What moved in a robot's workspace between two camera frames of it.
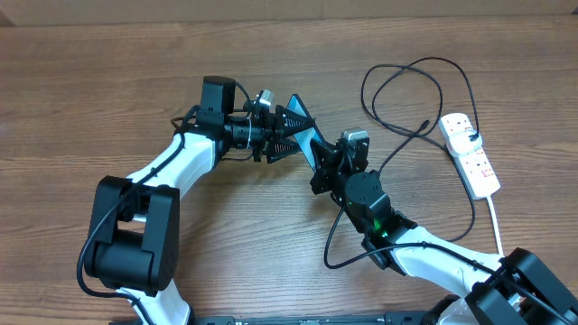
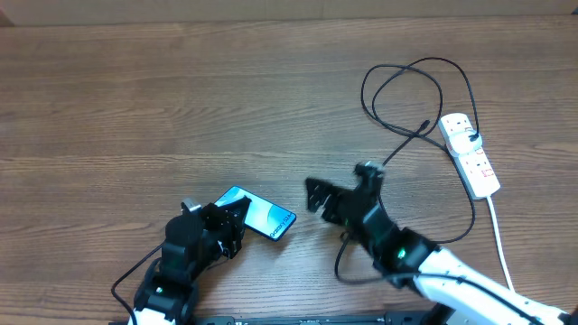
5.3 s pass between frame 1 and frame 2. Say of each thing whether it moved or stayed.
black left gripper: moved
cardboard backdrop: stayed
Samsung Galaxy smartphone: moved
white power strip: stayed
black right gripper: moved
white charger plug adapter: stayed
